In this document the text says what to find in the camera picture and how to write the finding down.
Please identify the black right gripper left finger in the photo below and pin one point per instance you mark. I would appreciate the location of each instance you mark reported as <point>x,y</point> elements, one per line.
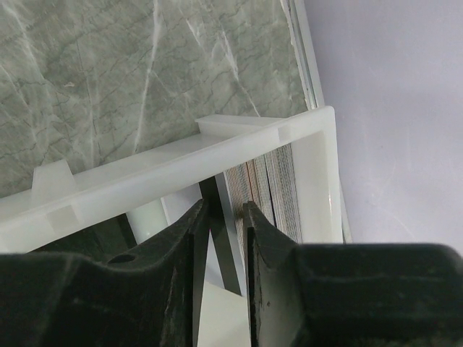
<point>150,295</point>

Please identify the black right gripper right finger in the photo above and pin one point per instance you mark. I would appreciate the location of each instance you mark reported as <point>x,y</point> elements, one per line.
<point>349,294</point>

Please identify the black VIP card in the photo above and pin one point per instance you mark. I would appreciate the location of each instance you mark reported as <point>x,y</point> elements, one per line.
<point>102,240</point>

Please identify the stack of cards in box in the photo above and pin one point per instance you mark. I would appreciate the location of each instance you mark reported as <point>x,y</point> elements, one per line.
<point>269,182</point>

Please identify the white card storage box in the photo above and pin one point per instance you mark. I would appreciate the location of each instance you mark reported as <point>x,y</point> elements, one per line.
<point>61,203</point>

